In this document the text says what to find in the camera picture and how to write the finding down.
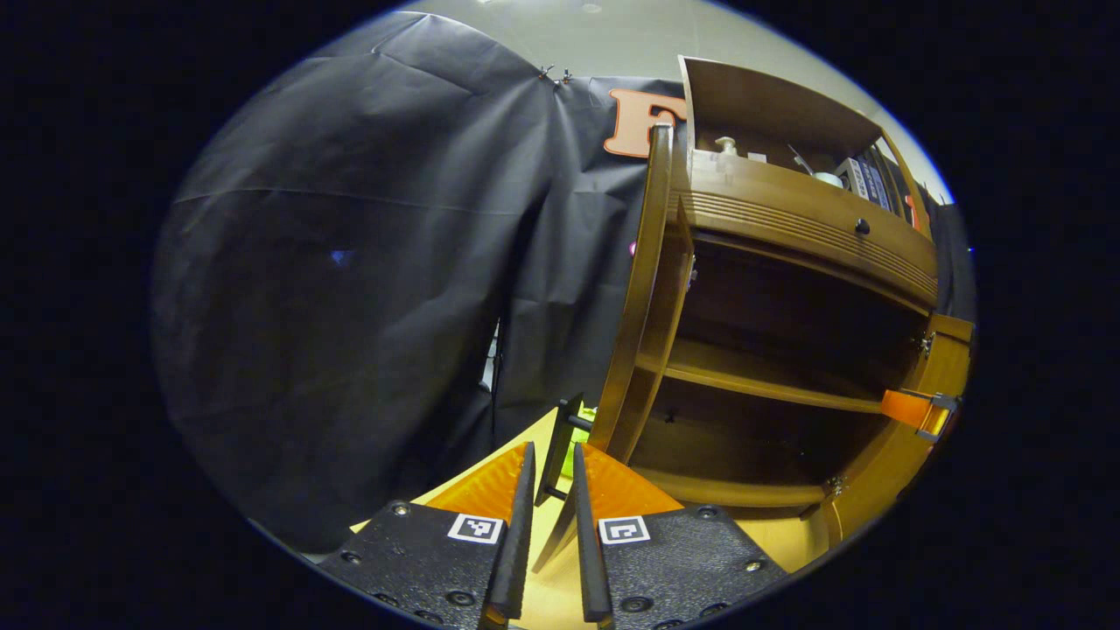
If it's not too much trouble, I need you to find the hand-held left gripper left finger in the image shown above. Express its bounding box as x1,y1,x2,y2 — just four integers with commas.
317,442,536,630

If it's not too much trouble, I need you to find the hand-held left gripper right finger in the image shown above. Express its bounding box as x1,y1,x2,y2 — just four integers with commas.
573,444,788,630

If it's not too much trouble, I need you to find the wooden shoe cabinet door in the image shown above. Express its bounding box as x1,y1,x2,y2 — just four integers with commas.
822,313,975,548
532,122,698,574

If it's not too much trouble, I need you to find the black door handle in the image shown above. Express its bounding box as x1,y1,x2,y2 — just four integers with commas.
535,394,596,508

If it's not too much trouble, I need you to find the wooden double-door shoe cabinet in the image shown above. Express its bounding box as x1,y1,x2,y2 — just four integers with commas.
532,55,975,574

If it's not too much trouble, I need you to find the wooden inner cabinet shelf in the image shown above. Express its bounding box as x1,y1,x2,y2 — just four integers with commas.
636,337,885,414

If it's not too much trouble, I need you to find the wooden cabinet drawer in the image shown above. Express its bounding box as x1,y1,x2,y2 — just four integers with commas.
669,149,939,309

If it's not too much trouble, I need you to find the black backdrop cloth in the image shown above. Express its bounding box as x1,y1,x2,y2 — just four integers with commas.
150,10,977,554

